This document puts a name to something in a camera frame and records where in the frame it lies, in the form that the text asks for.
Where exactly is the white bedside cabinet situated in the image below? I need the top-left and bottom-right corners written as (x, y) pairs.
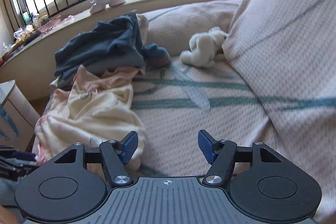
top-left (0, 80), bottom-right (40, 151)

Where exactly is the patterned bed cover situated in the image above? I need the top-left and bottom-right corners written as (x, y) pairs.
top-left (129, 0), bottom-right (335, 223)

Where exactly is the blue knitted cartoon hat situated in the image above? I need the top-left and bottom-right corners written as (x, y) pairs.
top-left (141, 43), bottom-right (170, 68)

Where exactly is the windowsill clutter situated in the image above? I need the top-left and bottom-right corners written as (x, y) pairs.
top-left (1, 15), bottom-right (74, 66)

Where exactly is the white plush toy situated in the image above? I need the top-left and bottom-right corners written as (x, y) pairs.
top-left (179, 27), bottom-right (228, 68)

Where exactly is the cream pink cartoon pajamas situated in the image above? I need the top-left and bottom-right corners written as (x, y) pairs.
top-left (33, 66), bottom-right (146, 170)

